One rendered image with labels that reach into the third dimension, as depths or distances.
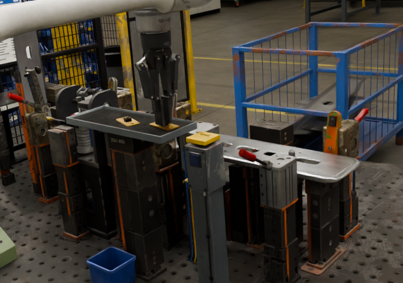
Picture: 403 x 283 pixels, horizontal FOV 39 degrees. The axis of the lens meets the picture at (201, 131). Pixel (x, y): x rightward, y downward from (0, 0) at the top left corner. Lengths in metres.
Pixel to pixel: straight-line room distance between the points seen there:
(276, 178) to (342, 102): 2.16
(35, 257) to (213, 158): 0.78
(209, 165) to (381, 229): 0.76
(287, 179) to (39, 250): 0.88
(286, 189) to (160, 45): 0.48
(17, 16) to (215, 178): 0.58
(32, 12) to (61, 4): 0.06
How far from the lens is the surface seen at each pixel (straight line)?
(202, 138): 1.37
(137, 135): 1.45
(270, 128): 1.85
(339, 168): 1.60
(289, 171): 1.49
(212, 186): 1.39
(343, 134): 1.73
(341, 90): 3.57
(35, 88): 2.19
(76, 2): 1.23
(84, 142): 1.92
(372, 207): 2.08
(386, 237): 1.90
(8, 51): 2.79
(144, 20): 1.40
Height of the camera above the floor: 1.59
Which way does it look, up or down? 18 degrees down
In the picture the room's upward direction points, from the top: 4 degrees counter-clockwise
